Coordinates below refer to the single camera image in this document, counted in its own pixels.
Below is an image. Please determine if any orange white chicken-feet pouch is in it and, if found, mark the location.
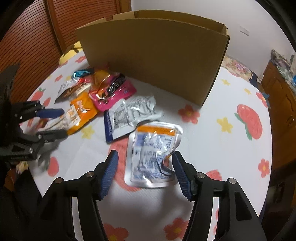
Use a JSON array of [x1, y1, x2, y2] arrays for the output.
[[39, 91, 98, 135]]

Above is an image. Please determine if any silver red-top snack pouch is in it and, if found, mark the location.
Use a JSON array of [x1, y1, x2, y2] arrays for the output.
[[55, 77, 92, 103]]

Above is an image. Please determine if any silver orange-strip foil pouch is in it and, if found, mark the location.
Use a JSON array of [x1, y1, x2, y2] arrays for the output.
[[124, 121, 183, 188]]

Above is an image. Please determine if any teal candy wrapper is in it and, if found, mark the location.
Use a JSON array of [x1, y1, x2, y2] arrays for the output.
[[71, 68, 95, 79]]

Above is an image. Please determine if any yellow pikachu plush toy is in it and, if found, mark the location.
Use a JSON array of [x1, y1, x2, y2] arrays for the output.
[[59, 41, 83, 67]]

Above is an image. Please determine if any silver blue-edge foil pouch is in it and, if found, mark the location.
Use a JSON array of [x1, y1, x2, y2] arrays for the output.
[[103, 95, 163, 143]]

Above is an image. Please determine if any pink chicken snack pouch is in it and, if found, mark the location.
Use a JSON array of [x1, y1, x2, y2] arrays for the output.
[[88, 70, 137, 111]]

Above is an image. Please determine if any red-brown louvered wardrobe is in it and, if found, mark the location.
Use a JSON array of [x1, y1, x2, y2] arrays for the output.
[[1, 1, 132, 102]]

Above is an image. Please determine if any wooden sideboard cabinet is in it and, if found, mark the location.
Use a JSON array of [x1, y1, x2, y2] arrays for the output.
[[261, 62, 296, 170]]

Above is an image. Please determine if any flowered quilt at bed end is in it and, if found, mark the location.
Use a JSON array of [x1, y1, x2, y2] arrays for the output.
[[221, 55, 258, 81]]

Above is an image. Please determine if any brown cardboard box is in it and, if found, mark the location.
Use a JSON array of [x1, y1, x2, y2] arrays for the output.
[[76, 9, 230, 106]]

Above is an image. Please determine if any folded fabric pile on sideboard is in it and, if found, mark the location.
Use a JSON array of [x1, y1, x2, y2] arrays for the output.
[[270, 49, 290, 70]]

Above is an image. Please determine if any white wall switch plate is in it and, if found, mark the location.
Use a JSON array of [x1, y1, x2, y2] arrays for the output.
[[239, 26, 249, 36]]

